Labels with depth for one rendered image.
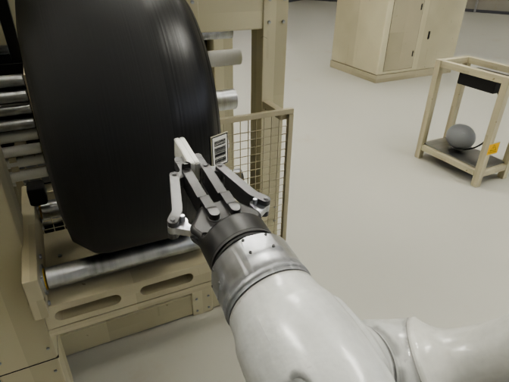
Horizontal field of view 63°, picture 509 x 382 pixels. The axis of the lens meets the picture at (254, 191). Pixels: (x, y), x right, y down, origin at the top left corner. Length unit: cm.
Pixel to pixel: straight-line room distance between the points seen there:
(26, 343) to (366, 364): 91
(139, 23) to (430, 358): 60
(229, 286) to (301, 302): 7
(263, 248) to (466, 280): 215
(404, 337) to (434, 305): 182
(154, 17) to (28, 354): 81
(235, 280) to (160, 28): 46
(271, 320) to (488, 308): 208
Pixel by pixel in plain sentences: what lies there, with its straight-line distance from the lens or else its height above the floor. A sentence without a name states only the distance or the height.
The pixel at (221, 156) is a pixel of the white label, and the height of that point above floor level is 116.
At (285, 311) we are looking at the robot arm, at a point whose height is 123.
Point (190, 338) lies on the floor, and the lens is 197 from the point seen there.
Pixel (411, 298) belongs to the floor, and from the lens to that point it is 227.
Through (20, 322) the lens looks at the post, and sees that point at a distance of 110.
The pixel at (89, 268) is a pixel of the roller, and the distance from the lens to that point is 93.
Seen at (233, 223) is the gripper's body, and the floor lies 124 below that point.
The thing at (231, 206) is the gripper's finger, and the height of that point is 123.
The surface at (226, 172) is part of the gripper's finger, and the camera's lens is 54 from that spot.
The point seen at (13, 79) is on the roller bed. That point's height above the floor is 119.
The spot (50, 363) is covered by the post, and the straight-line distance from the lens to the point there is 120.
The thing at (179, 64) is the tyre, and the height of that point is 132.
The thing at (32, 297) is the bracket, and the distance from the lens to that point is 90.
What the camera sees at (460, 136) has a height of 27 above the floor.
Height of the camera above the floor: 148
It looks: 30 degrees down
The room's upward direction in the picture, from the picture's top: 1 degrees clockwise
